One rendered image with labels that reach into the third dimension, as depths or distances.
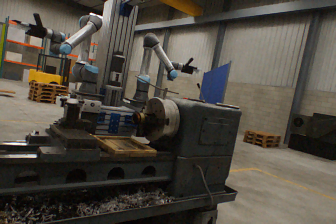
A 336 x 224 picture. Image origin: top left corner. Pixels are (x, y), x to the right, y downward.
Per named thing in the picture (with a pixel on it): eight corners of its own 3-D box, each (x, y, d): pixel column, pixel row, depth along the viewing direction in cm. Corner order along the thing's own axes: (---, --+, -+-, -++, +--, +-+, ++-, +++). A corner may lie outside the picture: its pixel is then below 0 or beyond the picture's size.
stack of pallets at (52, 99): (57, 101, 1108) (59, 84, 1102) (67, 105, 1054) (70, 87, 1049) (26, 98, 1009) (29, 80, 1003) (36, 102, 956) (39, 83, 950)
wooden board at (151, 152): (129, 141, 195) (130, 136, 194) (156, 156, 166) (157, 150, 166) (91, 140, 176) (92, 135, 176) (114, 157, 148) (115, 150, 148)
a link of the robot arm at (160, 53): (153, 28, 231) (181, 74, 240) (152, 30, 241) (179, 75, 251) (143, 34, 230) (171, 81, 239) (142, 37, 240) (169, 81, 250)
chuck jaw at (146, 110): (152, 117, 186) (150, 102, 191) (156, 114, 183) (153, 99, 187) (140, 115, 179) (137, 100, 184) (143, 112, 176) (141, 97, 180)
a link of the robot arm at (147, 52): (135, 88, 245) (145, 31, 240) (134, 88, 259) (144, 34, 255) (148, 90, 247) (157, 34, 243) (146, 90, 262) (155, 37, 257)
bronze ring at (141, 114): (142, 110, 181) (131, 110, 175) (150, 113, 174) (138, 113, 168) (141, 123, 182) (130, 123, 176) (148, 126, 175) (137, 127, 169)
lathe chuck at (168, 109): (146, 131, 202) (156, 93, 195) (168, 149, 178) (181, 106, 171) (136, 130, 197) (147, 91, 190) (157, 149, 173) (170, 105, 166)
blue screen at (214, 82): (184, 125, 1073) (194, 70, 1055) (202, 129, 1076) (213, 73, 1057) (197, 147, 663) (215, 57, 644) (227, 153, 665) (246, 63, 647)
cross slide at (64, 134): (73, 129, 172) (74, 123, 172) (97, 147, 139) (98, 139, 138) (46, 128, 162) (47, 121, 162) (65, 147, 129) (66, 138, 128)
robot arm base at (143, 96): (130, 98, 243) (131, 88, 242) (144, 100, 251) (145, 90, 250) (136, 100, 230) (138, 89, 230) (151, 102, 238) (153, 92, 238)
